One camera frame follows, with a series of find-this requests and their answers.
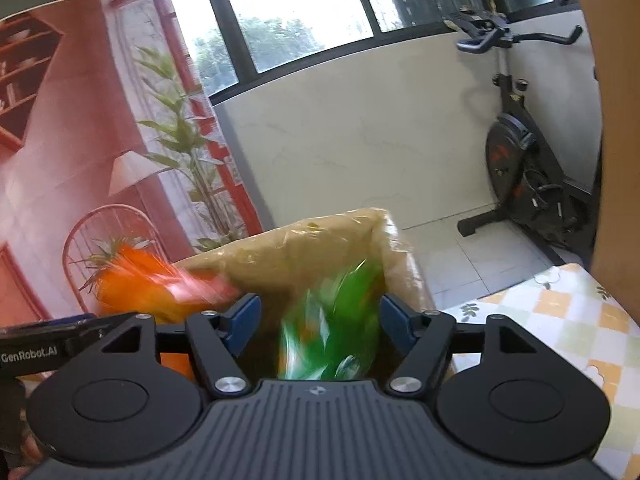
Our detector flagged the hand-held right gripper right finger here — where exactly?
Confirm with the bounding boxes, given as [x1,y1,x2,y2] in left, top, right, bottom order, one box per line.
[380,294,541,397]

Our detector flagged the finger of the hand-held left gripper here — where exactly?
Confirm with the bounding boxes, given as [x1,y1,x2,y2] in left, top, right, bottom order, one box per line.
[70,312,136,350]

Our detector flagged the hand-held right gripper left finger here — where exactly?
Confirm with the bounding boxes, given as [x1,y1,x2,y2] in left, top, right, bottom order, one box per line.
[102,294,263,397]

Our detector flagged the green snack packet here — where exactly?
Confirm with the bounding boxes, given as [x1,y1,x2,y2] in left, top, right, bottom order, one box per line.
[276,256,387,382]

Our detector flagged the orange snack packet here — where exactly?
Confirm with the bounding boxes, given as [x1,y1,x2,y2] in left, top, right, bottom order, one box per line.
[94,241,240,381]

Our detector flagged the taped cardboard box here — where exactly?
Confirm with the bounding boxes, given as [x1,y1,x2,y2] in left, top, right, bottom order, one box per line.
[172,207,457,382]

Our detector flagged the checked floral tablecloth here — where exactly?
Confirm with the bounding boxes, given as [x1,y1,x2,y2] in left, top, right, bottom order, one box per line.
[440,261,640,480]

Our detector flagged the printed room backdrop poster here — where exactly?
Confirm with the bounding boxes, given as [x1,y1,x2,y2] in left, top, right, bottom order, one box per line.
[0,0,264,322]

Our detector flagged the black exercise bike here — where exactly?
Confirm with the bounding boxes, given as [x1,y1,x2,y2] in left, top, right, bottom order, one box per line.
[442,9,601,261]

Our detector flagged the wooden panel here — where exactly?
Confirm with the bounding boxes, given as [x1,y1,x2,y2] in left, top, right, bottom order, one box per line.
[564,0,640,331]

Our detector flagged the black framed window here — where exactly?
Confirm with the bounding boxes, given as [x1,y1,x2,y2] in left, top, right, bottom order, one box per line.
[125,0,582,107]

